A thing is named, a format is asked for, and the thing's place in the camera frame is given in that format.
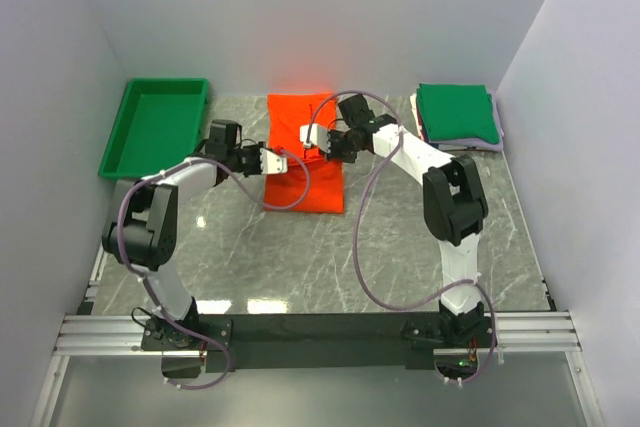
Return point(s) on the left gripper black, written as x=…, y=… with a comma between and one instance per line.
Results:
x=256, y=147

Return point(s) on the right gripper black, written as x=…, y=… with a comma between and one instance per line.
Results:
x=333, y=155

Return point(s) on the orange t shirt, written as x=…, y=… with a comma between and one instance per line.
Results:
x=318, y=184

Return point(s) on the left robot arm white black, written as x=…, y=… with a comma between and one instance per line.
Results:
x=141, y=229

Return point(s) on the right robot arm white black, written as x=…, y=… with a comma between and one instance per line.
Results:
x=454, y=207

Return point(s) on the red blue folded t shirt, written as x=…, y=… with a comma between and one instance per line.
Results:
x=424, y=134

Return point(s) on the white folded t shirt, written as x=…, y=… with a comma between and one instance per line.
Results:
x=416, y=116

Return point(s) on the green plastic bin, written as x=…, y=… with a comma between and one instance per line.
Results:
x=159, y=122

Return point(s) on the green folded t shirt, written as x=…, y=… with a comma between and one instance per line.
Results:
x=451, y=111

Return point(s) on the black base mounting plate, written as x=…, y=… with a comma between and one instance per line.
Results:
x=287, y=341

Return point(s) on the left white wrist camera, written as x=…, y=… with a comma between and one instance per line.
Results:
x=272, y=163

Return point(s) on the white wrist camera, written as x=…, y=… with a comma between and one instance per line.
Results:
x=314, y=136
x=272, y=163

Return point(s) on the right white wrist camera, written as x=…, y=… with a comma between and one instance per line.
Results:
x=314, y=136

